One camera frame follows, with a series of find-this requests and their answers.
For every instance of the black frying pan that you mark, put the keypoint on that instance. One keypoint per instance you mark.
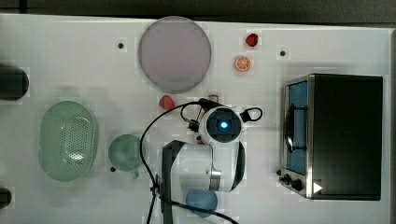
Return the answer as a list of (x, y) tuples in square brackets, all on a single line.
[(14, 83)]

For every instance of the toy strawberry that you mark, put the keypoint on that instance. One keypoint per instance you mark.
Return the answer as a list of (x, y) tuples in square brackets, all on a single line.
[(167, 103)]

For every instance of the silver black toaster oven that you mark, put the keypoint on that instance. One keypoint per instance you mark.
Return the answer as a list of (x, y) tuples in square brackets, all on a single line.
[(332, 137)]

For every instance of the green metal mug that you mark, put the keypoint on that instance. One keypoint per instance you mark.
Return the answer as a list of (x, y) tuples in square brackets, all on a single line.
[(125, 153)]

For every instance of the small red toy fruit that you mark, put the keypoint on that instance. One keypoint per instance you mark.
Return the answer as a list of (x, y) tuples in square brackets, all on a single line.
[(252, 40)]

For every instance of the blue bowl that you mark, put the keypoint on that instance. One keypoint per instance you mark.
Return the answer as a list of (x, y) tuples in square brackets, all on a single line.
[(203, 199)]

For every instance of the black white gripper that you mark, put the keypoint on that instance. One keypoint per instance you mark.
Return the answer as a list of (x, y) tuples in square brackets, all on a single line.
[(196, 124)]

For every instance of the toy orange half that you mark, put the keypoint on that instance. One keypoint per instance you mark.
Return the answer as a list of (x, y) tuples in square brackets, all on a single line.
[(242, 64)]

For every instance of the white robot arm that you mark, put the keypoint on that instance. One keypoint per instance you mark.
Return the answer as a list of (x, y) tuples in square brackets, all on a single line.
[(217, 164)]

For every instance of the green oval colander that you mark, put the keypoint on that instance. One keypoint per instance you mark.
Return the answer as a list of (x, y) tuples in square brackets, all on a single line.
[(67, 141)]

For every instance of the round grey plate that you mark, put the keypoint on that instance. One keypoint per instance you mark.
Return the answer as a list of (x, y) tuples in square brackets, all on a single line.
[(174, 53)]

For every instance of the dark grey cylinder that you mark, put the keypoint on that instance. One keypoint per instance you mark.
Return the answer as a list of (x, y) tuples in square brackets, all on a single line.
[(5, 197)]

